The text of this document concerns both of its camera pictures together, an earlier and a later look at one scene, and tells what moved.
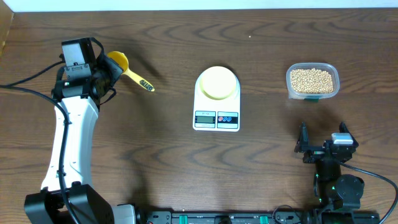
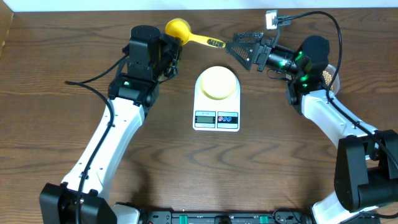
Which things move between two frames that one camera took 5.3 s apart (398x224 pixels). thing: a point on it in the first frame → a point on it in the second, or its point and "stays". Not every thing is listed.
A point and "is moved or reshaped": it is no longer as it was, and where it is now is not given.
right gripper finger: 302,145 → 244,52
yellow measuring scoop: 120,58 is moved or reshaped
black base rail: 294,216 stays
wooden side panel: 6,17 stays
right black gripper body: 313,155 → 281,60
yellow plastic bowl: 218,83 stays
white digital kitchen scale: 216,100 stays
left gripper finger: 111,70 → 171,46
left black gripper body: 97,75 → 163,67
